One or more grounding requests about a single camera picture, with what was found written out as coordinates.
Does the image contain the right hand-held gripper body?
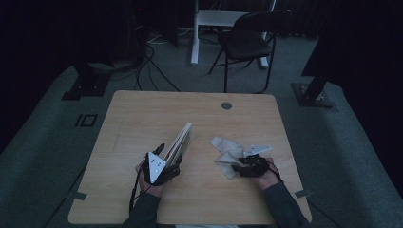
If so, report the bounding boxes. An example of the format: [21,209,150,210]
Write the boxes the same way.
[240,144,273,178]

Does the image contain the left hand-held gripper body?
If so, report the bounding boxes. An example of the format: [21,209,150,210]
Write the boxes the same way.
[142,151,182,187]

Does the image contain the white book with green leaf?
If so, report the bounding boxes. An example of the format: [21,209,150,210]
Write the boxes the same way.
[161,122,194,169]

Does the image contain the grey cloth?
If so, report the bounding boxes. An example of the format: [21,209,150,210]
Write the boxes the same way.
[210,136,247,181]

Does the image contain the person's right hand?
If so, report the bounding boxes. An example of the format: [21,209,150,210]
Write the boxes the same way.
[256,157,283,191]

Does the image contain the person's left hand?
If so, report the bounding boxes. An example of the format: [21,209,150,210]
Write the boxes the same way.
[135,161,166,199]

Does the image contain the black stand base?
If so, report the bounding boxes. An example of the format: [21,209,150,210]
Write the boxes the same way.
[61,61,112,102]
[291,75,338,112]

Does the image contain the black folding chair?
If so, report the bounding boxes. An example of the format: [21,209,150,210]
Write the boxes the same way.
[207,9,293,95]

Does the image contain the right hand-held gripper cable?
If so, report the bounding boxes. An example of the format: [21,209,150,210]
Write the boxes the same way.
[265,159,283,183]

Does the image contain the hand-held gripper cable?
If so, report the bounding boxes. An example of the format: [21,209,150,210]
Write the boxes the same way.
[265,159,283,183]
[128,161,147,212]

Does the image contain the left hand-held gripper cable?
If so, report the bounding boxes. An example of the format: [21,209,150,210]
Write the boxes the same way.
[128,161,147,212]

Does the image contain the black floor cables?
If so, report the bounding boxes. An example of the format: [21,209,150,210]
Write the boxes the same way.
[88,31,182,93]

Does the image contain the white floor cables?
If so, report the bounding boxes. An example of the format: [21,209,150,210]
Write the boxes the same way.
[146,27,194,46]

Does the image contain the white desk frame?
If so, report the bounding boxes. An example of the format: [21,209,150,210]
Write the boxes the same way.
[190,0,277,69]

